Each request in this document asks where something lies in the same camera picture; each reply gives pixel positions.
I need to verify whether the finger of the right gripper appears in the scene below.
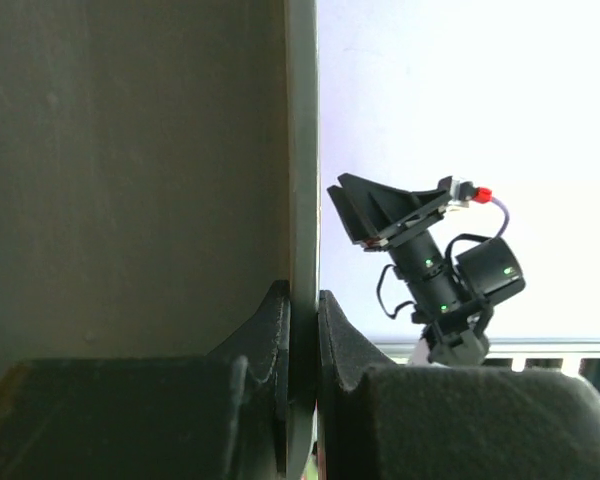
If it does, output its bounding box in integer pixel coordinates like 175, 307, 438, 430
337, 173, 450, 235
327, 183, 379, 245

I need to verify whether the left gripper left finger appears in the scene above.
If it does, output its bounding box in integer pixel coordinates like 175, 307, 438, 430
0, 281, 290, 479

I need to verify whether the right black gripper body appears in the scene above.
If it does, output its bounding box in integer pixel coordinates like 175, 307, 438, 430
363, 206, 447, 251

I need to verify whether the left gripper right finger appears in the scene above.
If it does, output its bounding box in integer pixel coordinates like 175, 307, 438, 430
317, 291, 600, 480

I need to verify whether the dark grey plastic tub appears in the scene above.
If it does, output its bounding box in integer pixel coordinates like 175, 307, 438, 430
0, 1, 319, 479

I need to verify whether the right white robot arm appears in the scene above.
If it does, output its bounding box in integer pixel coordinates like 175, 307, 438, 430
327, 174, 526, 367

